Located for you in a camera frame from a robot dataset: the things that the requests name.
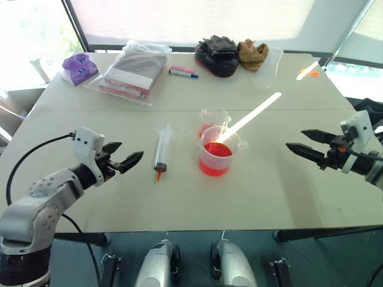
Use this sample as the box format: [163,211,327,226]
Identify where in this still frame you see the brown crumpled cloth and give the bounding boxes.
[237,38,270,72]

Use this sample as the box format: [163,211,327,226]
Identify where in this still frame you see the clear syringe with orange tip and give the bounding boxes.
[153,124,176,184]

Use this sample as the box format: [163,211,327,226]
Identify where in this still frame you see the black bag beside table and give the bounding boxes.
[344,96,383,123]

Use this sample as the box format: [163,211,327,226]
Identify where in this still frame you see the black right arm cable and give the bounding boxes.
[348,148,383,161]

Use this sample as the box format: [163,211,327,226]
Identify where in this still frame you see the clear bag of packed cloths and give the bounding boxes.
[84,39,173,107]

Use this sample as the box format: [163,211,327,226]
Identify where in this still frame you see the white marker with blue cap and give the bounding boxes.
[168,69,199,80]

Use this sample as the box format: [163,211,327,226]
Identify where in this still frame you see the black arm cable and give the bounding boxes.
[348,148,383,161]
[5,132,75,207]

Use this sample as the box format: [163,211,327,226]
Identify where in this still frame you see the beaker with red liquid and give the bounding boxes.
[196,126,250,178]

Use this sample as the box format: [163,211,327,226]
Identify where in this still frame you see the purple tissue pack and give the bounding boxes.
[61,53,100,87]

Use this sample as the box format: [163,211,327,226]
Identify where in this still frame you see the black body cable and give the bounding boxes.
[60,213,102,287]

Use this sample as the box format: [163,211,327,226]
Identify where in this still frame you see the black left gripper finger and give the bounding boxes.
[102,142,123,157]
[108,151,145,175]

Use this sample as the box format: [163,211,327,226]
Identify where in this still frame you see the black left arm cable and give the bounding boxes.
[5,132,75,207]

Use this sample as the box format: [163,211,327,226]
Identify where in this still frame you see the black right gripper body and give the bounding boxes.
[324,134,353,171]

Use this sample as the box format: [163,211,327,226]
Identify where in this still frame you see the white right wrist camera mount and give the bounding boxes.
[340,109,373,175]

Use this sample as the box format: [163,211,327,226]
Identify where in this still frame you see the black table frame bar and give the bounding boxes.
[273,225,383,243]
[54,233,111,247]

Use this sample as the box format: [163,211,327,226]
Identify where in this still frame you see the black crumpled cloth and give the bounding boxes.
[194,35,241,78]

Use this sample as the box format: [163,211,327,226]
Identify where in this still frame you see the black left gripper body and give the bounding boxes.
[95,150,119,182]

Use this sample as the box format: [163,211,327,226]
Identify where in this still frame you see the silver rounded robot leg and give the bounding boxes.
[209,239,259,287]
[133,239,181,287]

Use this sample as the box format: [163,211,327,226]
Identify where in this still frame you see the black table leg bracket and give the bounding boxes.
[101,254,122,287]
[269,258,293,287]

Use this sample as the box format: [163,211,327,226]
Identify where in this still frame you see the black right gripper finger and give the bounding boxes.
[300,129,338,145]
[285,142,328,169]

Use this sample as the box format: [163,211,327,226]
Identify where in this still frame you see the clear plastic beaker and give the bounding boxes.
[197,108,232,139]

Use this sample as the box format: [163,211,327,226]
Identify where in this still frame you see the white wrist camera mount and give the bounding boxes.
[340,109,373,175]
[73,126,107,188]

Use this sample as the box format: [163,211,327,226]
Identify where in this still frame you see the clear plastic container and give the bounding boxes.
[249,47,285,91]

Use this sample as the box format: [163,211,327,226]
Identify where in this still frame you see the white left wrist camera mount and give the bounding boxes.
[73,126,107,188]

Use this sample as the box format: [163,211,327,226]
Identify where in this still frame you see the black window frame post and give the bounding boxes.
[322,0,378,72]
[60,0,90,54]

